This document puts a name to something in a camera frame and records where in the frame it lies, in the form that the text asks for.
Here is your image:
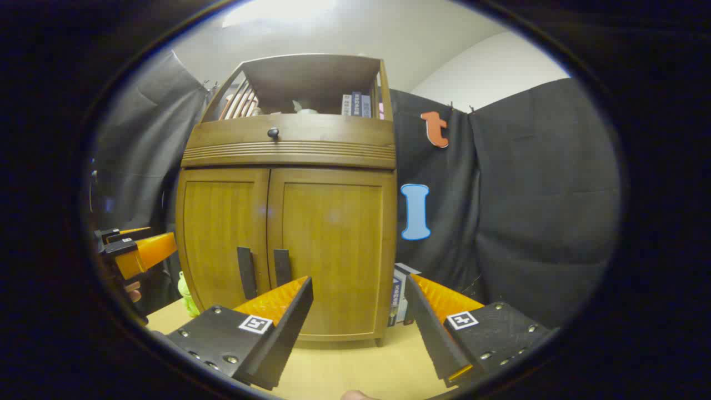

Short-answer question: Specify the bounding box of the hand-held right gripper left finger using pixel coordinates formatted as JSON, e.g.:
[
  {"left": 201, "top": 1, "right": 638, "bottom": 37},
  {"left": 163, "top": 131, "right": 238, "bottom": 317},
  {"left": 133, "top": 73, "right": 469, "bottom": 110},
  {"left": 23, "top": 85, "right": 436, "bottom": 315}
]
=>
[{"left": 166, "top": 275, "right": 314, "bottom": 391}]

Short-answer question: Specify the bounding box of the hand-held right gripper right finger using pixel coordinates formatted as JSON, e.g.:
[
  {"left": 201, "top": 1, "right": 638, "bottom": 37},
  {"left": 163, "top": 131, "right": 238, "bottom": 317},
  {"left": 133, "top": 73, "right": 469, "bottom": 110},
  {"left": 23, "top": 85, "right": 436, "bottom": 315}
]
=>
[{"left": 404, "top": 273, "right": 559, "bottom": 388}]

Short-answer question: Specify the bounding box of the black door handle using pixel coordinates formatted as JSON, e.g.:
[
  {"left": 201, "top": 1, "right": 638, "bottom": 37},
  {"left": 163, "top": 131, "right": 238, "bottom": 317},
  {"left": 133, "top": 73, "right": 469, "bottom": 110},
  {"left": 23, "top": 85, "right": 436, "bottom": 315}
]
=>
[
  {"left": 273, "top": 248, "right": 293, "bottom": 288},
  {"left": 237, "top": 247, "right": 258, "bottom": 301}
]

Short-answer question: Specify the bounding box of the wooden shoe cabinet door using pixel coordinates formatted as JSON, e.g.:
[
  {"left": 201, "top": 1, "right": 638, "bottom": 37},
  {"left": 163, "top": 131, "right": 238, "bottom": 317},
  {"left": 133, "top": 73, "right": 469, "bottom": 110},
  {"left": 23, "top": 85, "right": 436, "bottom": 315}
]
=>
[
  {"left": 177, "top": 168, "right": 271, "bottom": 314},
  {"left": 267, "top": 168, "right": 397, "bottom": 342}
]

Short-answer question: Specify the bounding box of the wooden double-door shoe cabinet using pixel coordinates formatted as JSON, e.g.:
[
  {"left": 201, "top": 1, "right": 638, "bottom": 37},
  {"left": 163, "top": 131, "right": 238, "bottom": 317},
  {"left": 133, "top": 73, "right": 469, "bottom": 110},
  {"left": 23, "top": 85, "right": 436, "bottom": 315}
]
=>
[{"left": 174, "top": 53, "right": 398, "bottom": 348}]

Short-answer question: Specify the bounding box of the wooden cabinet drawer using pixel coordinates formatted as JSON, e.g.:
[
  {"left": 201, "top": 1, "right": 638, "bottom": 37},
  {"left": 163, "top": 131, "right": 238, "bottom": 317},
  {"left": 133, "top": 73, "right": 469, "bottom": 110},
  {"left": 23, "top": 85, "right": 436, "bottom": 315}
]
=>
[{"left": 186, "top": 114, "right": 395, "bottom": 148}]

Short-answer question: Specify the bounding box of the blue white box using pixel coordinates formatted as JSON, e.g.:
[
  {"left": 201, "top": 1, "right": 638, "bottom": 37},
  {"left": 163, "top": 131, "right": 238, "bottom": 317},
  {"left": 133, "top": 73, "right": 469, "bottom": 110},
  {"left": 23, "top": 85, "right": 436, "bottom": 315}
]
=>
[{"left": 388, "top": 262, "right": 421, "bottom": 327}]

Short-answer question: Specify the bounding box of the green plush toy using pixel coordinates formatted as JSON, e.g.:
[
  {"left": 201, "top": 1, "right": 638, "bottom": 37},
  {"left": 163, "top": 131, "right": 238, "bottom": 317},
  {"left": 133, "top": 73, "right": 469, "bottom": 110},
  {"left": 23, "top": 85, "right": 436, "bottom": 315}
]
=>
[{"left": 178, "top": 271, "right": 201, "bottom": 318}]

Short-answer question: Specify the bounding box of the black backdrop cloth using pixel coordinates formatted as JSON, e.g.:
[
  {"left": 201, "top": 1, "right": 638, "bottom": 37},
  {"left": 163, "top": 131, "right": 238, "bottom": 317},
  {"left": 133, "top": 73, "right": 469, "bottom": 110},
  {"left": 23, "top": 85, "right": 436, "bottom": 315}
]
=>
[{"left": 89, "top": 49, "right": 622, "bottom": 329}]

